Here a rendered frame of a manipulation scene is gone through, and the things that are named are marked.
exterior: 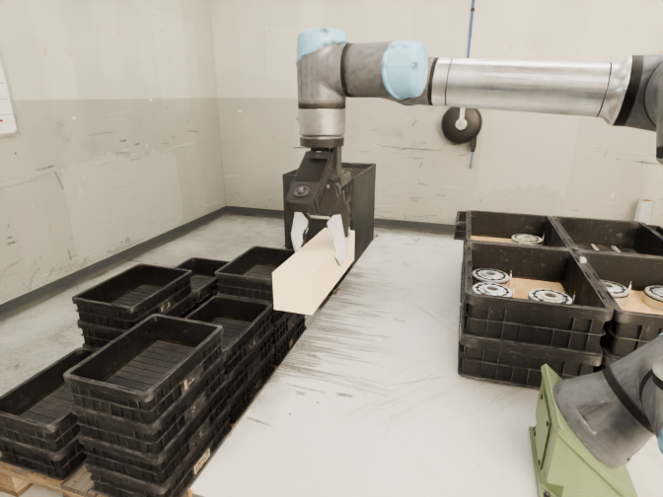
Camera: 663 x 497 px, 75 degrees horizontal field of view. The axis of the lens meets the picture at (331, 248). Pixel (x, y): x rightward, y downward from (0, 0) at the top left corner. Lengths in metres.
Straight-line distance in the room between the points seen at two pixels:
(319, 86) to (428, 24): 3.88
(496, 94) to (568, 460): 0.59
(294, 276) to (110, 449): 1.05
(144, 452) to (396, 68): 1.24
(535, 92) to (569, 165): 3.86
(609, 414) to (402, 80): 0.60
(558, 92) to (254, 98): 4.45
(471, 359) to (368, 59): 0.74
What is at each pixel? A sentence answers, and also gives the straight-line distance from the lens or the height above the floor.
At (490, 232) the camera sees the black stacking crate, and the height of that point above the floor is 0.85.
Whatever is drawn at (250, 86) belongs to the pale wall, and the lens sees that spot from 5.05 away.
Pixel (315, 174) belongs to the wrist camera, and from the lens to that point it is 0.66.
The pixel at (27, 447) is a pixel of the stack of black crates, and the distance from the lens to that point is 1.86.
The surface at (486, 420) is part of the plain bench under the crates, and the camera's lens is 1.05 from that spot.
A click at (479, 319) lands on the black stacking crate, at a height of 0.87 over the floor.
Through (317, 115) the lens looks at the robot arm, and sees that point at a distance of 0.68.
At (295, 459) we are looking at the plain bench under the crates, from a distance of 0.92.
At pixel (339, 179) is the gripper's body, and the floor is 1.23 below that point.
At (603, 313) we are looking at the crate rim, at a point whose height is 0.92.
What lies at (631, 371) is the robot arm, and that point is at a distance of 0.85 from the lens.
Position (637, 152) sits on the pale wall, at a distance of 4.69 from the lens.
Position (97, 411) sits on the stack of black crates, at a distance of 1.51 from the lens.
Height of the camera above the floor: 1.35
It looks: 19 degrees down
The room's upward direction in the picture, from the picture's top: straight up
